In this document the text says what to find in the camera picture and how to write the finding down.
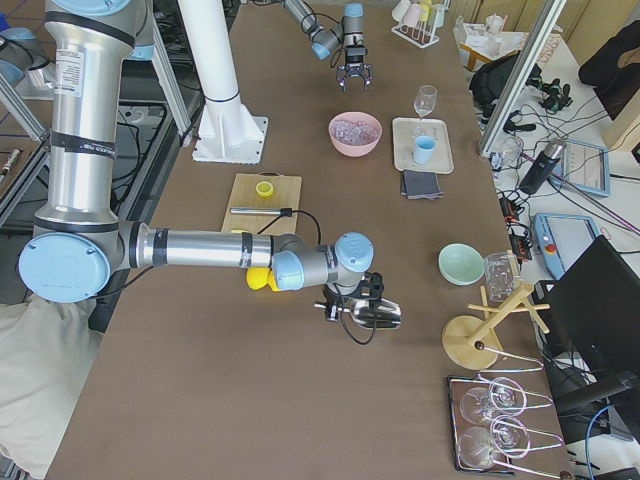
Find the pink bowl of ice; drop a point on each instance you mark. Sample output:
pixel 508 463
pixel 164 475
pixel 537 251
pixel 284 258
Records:
pixel 354 134

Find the wooden cup tree stand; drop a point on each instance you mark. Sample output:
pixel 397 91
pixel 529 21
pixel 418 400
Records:
pixel 472 343

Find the metal ice scoop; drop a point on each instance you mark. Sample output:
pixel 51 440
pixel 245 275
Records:
pixel 367 314

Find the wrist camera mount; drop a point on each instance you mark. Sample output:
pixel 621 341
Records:
pixel 371 288

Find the aluminium frame post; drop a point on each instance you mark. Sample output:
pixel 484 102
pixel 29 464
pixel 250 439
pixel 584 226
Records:
pixel 543 26

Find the upside-down wine glass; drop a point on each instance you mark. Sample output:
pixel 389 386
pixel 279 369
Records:
pixel 485 448
pixel 500 396

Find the pink plastic cup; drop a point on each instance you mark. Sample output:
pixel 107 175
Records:
pixel 407 13

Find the wooden cutting board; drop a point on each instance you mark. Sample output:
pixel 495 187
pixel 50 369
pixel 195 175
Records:
pixel 286 194

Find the grey folded cloth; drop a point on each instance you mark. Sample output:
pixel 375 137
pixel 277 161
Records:
pixel 420 185

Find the beige serving tray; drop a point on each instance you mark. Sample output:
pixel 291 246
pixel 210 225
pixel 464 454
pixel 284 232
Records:
pixel 405 130

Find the glass jar on stand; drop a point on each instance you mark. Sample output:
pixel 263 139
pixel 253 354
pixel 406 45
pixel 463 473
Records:
pixel 502 275

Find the person at desk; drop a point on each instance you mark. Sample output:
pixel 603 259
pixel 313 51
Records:
pixel 613 71

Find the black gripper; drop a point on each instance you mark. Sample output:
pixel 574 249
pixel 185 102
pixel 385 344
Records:
pixel 371 289
pixel 353 56

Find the black bag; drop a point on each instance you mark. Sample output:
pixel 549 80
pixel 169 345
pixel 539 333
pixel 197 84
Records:
pixel 488 83

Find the yellow plastic cup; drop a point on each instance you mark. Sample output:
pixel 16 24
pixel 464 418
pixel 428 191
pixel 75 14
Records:
pixel 425 10

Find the black thermos bottle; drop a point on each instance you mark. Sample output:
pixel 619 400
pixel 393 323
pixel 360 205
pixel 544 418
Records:
pixel 543 166

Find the half lemon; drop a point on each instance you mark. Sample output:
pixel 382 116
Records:
pixel 265 189

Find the yellow lemon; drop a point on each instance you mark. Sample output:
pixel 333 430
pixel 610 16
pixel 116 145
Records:
pixel 257 277

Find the metal muddler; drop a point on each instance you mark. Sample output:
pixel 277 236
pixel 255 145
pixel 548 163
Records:
pixel 249 211

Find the black monitor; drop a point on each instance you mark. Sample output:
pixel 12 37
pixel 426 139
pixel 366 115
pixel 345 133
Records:
pixel 594 310

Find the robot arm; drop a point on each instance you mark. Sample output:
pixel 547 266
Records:
pixel 84 233
pixel 343 42

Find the blue teach pendant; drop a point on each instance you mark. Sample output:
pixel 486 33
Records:
pixel 562 239
pixel 586 166

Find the clear wine glass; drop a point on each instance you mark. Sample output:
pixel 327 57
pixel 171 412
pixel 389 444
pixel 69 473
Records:
pixel 425 101

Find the green bowl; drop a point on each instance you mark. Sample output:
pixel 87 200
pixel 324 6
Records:
pixel 460 264

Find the white cup rack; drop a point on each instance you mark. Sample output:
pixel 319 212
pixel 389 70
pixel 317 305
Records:
pixel 424 34

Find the blue plastic cup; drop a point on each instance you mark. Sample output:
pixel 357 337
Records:
pixel 423 149

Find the black tray with glasses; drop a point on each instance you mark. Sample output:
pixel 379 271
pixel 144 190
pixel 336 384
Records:
pixel 540 440

